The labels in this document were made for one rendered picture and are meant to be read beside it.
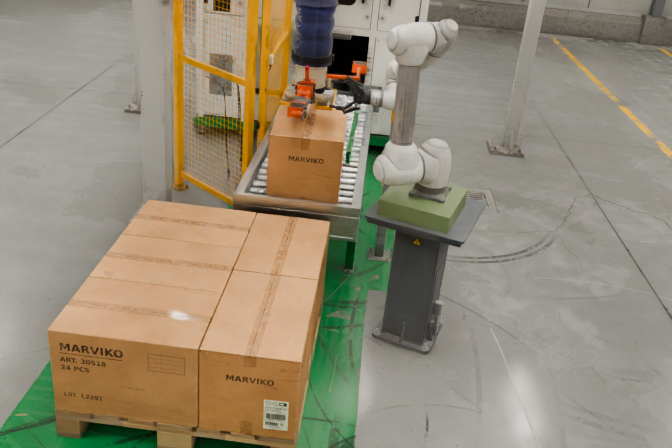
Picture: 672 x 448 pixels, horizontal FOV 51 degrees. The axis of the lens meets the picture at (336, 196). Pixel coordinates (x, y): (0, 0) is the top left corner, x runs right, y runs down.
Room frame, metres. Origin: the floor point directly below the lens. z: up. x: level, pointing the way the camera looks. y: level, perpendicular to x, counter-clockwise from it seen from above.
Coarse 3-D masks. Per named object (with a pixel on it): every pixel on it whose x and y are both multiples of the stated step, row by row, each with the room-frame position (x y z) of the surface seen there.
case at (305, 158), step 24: (288, 120) 3.74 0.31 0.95; (312, 120) 3.78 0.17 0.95; (336, 120) 3.82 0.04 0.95; (288, 144) 3.48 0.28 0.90; (312, 144) 3.48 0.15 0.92; (336, 144) 3.48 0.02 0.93; (288, 168) 3.48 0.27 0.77; (312, 168) 3.48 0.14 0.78; (336, 168) 3.48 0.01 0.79; (288, 192) 3.48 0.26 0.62; (312, 192) 3.48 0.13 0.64; (336, 192) 3.48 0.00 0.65
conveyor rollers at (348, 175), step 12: (336, 96) 5.61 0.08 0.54; (348, 96) 5.61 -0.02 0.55; (348, 108) 5.33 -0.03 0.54; (348, 120) 5.06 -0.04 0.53; (360, 120) 5.06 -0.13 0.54; (348, 132) 4.79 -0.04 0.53; (360, 132) 4.79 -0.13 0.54; (360, 144) 4.53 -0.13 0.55; (264, 168) 4.00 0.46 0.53; (348, 168) 4.08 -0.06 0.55; (264, 180) 3.82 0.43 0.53; (348, 180) 3.90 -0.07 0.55; (252, 192) 3.64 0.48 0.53; (264, 192) 3.64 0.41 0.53; (348, 192) 3.72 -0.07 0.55; (348, 204) 3.61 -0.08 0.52
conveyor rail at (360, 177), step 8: (368, 112) 5.10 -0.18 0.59; (368, 120) 4.91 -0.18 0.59; (368, 128) 4.74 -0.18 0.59; (368, 136) 4.57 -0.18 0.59; (368, 144) 4.42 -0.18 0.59; (360, 152) 4.26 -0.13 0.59; (360, 160) 4.12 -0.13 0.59; (360, 168) 3.99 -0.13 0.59; (360, 176) 3.87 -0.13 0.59; (360, 184) 3.75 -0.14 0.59; (360, 192) 3.64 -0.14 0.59; (360, 200) 3.53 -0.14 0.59
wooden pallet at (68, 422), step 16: (320, 304) 3.14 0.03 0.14; (304, 400) 2.53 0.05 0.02; (64, 416) 2.19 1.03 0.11; (80, 416) 2.19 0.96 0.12; (96, 416) 2.18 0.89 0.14; (112, 416) 2.19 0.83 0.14; (64, 432) 2.19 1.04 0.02; (80, 432) 2.19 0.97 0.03; (160, 432) 2.17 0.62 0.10; (176, 432) 2.17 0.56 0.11; (192, 432) 2.17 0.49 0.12; (208, 432) 2.16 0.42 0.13; (224, 432) 2.18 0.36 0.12
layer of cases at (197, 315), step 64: (128, 256) 2.79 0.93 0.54; (192, 256) 2.84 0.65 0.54; (256, 256) 2.90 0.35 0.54; (320, 256) 2.96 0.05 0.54; (64, 320) 2.26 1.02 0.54; (128, 320) 2.30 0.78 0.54; (192, 320) 2.35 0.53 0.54; (256, 320) 2.39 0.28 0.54; (64, 384) 2.19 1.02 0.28; (128, 384) 2.18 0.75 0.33; (192, 384) 2.17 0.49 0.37; (256, 384) 2.16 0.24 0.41
